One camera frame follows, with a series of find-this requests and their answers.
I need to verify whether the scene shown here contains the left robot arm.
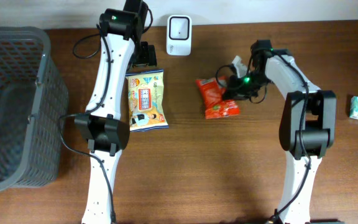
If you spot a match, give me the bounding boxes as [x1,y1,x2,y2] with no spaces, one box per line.
[75,0,157,224]

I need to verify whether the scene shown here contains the grey plastic mesh basket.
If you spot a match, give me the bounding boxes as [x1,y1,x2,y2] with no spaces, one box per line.
[0,27,69,191]

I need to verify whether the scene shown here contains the red snack bag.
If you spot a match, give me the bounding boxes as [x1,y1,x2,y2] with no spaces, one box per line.
[196,78,240,119]

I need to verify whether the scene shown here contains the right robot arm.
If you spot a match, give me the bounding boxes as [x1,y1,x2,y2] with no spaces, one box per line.
[223,40,337,223]

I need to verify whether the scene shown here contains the yellow wet wipes pack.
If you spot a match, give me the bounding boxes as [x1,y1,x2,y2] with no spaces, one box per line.
[126,69,169,132]

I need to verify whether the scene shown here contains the white barcode scanner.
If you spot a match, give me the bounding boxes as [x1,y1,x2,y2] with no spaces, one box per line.
[166,15,192,56]

